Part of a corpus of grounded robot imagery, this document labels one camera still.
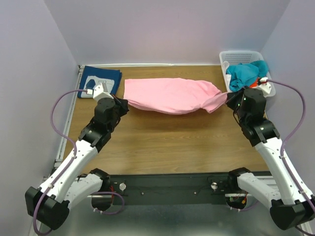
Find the pink t-shirt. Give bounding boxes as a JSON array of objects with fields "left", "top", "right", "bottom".
[{"left": 124, "top": 78, "right": 227, "bottom": 115}]

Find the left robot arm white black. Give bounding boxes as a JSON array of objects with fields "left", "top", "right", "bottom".
[{"left": 25, "top": 97, "right": 128, "bottom": 236}]

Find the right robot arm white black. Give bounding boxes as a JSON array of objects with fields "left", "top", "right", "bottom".
[{"left": 226, "top": 88, "right": 315, "bottom": 230}]

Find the teal t-shirt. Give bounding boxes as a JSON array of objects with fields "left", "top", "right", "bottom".
[{"left": 226, "top": 60, "right": 269, "bottom": 92}]

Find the orange t-shirt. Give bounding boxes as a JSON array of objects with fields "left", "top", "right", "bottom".
[{"left": 250, "top": 77, "right": 259, "bottom": 88}]

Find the white garment in basket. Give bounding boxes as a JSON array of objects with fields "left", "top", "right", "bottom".
[{"left": 221, "top": 61, "right": 231, "bottom": 87}]

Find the white plastic basket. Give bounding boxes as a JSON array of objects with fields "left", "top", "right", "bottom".
[{"left": 219, "top": 50, "right": 276, "bottom": 97}]

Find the folded blue printed t-shirt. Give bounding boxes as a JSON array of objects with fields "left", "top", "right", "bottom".
[{"left": 79, "top": 66, "right": 122, "bottom": 95}]

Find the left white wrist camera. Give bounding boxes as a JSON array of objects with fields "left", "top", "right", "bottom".
[{"left": 86, "top": 83, "right": 114, "bottom": 102}]

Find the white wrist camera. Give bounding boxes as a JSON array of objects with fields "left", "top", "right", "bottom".
[
  {"left": 257, "top": 77, "right": 272, "bottom": 97},
  {"left": 86, "top": 83, "right": 114, "bottom": 102}
]

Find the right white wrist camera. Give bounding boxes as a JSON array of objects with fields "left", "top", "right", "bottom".
[{"left": 257, "top": 77, "right": 272, "bottom": 97}]

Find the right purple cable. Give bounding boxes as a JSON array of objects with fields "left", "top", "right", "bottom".
[{"left": 265, "top": 79, "right": 315, "bottom": 236}]

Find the purple cable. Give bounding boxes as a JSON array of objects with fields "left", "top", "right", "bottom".
[
  {"left": 32, "top": 89, "right": 94, "bottom": 236},
  {"left": 265, "top": 79, "right": 315, "bottom": 236}
]

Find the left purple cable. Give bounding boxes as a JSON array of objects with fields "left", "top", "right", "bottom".
[{"left": 32, "top": 89, "right": 94, "bottom": 236}]

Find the aluminium frame rail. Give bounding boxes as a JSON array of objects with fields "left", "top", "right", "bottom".
[{"left": 40, "top": 65, "right": 86, "bottom": 197}]

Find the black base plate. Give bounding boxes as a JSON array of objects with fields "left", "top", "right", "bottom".
[{"left": 91, "top": 172, "right": 249, "bottom": 212}]

